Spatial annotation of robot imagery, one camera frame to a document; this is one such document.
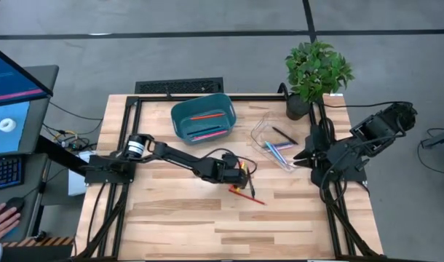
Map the red pencil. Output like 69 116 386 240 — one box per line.
227 186 268 207

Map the black pen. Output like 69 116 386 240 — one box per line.
246 170 256 199
271 126 300 146

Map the blue sheet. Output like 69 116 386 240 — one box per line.
0 100 31 156

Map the pink pencil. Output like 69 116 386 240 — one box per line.
191 130 229 142

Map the black pencil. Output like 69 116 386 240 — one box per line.
186 125 223 136

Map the clear plastic container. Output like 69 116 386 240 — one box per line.
250 111 311 173

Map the green potted plant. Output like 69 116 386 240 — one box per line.
284 40 355 122

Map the black support beam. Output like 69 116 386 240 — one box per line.
35 134 90 176

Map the white tape roll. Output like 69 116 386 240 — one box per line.
0 118 17 132

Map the grey stand foot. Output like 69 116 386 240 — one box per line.
421 127 444 151

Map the teal plastic bin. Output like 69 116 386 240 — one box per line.
170 92 237 146

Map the orange pencil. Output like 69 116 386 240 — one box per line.
189 113 226 121

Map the white box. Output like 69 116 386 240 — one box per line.
68 151 89 197

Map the computer monitor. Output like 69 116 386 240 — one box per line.
0 41 55 109

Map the yellow pen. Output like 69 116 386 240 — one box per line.
233 161 248 194

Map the yellow black hazard strip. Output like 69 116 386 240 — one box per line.
1 236 76 249

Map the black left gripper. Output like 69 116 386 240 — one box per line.
207 159 250 188

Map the backlit black keyboard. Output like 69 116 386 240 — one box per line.
0 154 25 193

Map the light blue pen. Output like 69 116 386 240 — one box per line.
263 140 284 166

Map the blue pencil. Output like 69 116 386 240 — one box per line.
189 127 227 138

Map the black computer mouse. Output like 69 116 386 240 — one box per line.
1 196 25 219

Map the person's hand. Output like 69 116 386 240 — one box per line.
0 203 22 250

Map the grey workstation desk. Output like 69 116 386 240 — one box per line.
0 65 60 244

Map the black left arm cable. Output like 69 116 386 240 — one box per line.
199 146 258 176

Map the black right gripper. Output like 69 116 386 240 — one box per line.
293 141 340 172

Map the bundle of wires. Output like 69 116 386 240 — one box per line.
42 123 87 156

